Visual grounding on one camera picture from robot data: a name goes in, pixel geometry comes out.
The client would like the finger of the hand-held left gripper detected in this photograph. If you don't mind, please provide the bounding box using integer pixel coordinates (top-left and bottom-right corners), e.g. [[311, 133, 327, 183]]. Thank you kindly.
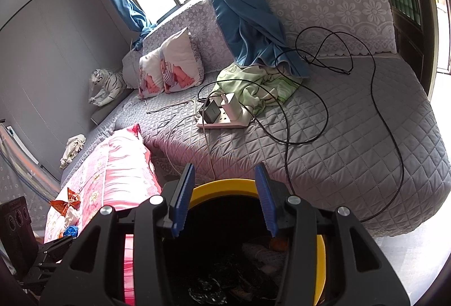
[[23, 258, 62, 287], [35, 237, 76, 257]]

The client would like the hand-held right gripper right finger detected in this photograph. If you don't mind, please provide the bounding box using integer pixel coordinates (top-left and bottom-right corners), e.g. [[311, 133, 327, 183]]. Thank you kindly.
[[254, 162, 411, 306]]

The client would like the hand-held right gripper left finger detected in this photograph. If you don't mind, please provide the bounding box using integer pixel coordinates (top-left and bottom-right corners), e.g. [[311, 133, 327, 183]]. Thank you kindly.
[[39, 162, 196, 306]]

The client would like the white tissue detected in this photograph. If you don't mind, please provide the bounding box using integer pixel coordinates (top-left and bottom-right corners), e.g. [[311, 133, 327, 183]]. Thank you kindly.
[[63, 208, 81, 227]]

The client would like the yellow trash bin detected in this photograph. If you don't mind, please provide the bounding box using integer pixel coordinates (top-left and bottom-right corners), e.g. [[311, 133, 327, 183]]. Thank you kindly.
[[121, 178, 326, 306]]

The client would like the orange snack wrapper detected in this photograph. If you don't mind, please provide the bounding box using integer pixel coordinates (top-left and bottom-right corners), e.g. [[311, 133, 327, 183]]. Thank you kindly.
[[269, 237, 289, 253], [49, 187, 82, 213]]

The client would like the black bin liner bag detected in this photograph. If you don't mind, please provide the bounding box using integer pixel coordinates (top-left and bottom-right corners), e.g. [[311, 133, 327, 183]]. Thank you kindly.
[[164, 195, 318, 306]]

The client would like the black plastic bag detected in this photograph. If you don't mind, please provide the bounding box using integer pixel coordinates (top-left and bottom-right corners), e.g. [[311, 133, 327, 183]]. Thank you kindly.
[[188, 257, 247, 305]]

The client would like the pink floral bed sheet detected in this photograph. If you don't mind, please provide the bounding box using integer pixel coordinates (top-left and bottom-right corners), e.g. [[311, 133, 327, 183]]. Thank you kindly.
[[44, 123, 163, 306]]

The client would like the white power strip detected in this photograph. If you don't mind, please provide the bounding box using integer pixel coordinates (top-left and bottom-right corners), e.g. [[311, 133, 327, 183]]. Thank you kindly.
[[195, 105, 251, 129]]

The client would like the beige crumpled cloth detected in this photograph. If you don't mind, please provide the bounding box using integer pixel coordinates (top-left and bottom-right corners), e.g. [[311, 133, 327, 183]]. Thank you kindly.
[[59, 134, 87, 170]]

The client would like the black charger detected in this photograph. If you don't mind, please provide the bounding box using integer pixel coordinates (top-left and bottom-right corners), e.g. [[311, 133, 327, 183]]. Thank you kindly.
[[199, 98, 222, 125]]

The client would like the grey quilted sofa cover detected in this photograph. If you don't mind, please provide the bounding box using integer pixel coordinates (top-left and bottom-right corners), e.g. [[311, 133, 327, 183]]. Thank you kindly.
[[60, 54, 451, 238]]

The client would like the white charger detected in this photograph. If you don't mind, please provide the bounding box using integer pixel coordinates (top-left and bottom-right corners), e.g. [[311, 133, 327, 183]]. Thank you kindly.
[[220, 93, 244, 116]]

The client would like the green cloth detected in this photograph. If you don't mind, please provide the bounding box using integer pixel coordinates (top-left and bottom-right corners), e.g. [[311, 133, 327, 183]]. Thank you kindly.
[[216, 63, 303, 116]]

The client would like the small baby print pillow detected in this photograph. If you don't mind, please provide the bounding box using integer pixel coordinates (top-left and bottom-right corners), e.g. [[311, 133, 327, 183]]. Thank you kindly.
[[138, 47, 166, 99]]

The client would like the large baby print pillow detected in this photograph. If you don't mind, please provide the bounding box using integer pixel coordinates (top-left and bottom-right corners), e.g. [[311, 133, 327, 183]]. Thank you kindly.
[[159, 27, 205, 94]]

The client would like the white tiger plush toy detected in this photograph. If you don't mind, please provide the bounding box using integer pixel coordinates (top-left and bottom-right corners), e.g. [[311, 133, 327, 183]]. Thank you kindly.
[[88, 68, 127, 106]]

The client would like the grey cushion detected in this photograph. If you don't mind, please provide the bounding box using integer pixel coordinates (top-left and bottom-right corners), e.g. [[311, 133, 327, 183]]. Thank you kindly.
[[121, 47, 145, 90]]

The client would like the white cable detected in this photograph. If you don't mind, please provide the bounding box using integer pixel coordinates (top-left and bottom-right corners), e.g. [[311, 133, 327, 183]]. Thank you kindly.
[[146, 100, 198, 114]]

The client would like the long black cable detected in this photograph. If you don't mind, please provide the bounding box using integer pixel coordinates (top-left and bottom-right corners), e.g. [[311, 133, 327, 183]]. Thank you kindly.
[[275, 27, 406, 224]]

